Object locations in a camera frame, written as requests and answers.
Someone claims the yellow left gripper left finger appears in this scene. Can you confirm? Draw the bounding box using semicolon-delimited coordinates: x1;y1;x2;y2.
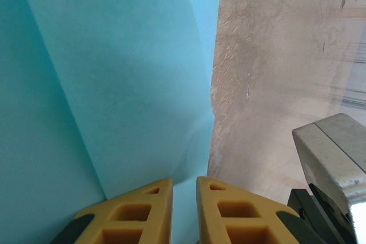
51;179;174;244

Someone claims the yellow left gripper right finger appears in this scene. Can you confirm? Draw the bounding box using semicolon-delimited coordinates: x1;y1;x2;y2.
196;177;320;244

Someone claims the light blue paper sheet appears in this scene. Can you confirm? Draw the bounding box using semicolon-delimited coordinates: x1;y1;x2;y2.
0;0;223;244

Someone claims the striped translucent right side panel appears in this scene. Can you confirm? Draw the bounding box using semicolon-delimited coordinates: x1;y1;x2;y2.
325;0;366;113

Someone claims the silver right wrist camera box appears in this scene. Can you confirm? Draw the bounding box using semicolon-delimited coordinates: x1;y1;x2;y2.
292;113;366;207

